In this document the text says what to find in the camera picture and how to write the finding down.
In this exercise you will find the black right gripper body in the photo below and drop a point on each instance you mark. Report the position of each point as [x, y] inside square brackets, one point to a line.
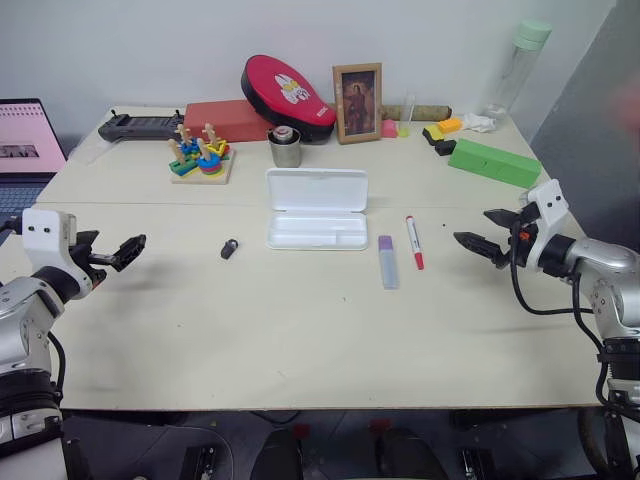
[522, 245]

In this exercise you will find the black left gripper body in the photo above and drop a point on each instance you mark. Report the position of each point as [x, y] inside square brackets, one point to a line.
[85, 262]

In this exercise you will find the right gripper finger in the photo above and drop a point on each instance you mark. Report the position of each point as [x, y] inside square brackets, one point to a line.
[482, 243]
[505, 218]

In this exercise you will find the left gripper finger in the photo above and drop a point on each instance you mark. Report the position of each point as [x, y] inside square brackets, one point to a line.
[127, 250]
[90, 237]

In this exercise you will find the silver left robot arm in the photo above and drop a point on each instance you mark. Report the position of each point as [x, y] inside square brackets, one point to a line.
[25, 320]

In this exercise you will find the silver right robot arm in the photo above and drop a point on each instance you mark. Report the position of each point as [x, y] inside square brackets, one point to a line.
[607, 300]

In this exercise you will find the white plastic case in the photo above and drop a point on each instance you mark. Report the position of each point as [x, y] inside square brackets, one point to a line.
[316, 207]

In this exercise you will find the green rectangular box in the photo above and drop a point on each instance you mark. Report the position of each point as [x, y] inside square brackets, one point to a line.
[492, 162]

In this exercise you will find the red whiteboard marker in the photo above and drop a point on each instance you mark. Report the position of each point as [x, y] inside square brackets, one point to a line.
[414, 242]

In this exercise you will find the small black block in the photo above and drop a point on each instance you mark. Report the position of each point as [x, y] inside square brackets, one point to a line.
[445, 147]

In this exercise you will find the clear purple-capped lead box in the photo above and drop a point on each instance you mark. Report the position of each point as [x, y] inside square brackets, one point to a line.
[388, 262]

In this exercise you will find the crumpled white tissue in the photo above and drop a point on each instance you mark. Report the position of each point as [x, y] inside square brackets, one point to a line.
[479, 122]

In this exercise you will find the open laptop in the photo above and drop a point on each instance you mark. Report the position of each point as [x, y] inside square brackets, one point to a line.
[25, 150]

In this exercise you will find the yellow black block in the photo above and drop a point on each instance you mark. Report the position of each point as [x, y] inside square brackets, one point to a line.
[442, 129]

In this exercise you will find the colourful wooden stacking toy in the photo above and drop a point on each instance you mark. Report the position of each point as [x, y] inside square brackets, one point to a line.
[200, 162]

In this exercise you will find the black handheld controller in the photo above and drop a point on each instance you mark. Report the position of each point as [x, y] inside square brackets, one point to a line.
[137, 127]

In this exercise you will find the brown wooden stick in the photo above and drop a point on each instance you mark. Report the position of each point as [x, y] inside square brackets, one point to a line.
[427, 112]

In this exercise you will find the clear tube green base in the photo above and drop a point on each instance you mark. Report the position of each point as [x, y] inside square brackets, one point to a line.
[406, 117]

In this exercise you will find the small pink block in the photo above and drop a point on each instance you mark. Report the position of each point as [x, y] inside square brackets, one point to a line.
[389, 128]

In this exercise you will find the clear bottle green lid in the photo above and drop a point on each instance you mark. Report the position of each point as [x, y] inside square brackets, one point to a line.
[517, 70]

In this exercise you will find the red rectangular box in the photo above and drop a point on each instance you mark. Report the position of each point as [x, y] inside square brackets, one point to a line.
[220, 120]

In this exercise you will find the steel cup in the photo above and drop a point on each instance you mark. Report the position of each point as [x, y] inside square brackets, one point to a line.
[285, 152]

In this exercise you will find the wooden framed picture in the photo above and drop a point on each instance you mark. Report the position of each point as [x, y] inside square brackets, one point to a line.
[357, 102]

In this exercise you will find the red black boxing pad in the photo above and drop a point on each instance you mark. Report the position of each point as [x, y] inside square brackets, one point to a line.
[285, 95]

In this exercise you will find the dark rounded shape under table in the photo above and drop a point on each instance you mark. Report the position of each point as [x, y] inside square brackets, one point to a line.
[407, 455]

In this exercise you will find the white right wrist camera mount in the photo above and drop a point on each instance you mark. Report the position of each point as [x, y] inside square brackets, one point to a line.
[547, 210]

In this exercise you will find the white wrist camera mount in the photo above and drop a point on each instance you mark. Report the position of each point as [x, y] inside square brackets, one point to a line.
[42, 235]
[547, 210]

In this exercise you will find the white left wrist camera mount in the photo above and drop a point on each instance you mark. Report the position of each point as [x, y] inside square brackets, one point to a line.
[42, 235]

